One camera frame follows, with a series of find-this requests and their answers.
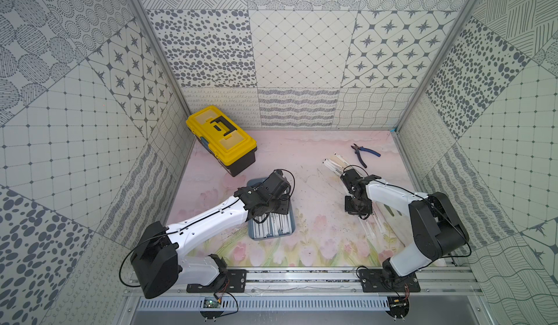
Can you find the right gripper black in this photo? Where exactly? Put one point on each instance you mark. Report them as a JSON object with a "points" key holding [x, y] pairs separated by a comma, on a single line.
{"points": [[348, 207]]}

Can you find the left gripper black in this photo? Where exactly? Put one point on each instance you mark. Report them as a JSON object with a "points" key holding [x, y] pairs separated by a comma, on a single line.
{"points": [[276, 207]]}

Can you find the blue grey storage tray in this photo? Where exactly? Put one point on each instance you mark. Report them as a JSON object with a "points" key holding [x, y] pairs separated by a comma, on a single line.
{"points": [[257, 231]]}

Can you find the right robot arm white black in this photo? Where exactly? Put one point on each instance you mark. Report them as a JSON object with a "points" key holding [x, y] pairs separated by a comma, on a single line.
{"points": [[436, 227]]}

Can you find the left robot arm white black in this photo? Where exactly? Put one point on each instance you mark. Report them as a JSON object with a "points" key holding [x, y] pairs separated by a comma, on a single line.
{"points": [[161, 258]]}

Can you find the pile of wrapped straws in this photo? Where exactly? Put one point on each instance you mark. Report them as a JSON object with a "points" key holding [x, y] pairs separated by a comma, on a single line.
{"points": [[374, 224]]}

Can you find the pink floral table mat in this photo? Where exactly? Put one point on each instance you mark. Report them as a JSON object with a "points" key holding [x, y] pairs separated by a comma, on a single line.
{"points": [[324, 236]]}

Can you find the yellow black toolbox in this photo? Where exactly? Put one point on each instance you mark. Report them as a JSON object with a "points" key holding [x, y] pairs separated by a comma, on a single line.
{"points": [[228, 143]]}

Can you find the blue handled pliers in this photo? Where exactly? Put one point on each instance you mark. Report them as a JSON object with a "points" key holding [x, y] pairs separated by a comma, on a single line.
{"points": [[358, 150]]}

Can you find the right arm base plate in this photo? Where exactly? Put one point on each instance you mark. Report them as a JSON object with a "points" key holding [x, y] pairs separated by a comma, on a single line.
{"points": [[377, 280]]}

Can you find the aluminium rail frame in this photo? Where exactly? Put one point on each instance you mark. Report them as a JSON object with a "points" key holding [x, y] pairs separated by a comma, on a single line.
{"points": [[434, 281]]}

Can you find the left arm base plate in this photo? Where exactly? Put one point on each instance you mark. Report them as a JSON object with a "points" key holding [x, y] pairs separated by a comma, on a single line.
{"points": [[232, 281]]}

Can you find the white slotted cable duct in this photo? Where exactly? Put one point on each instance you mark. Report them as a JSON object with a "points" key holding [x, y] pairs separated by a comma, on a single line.
{"points": [[283, 303]]}

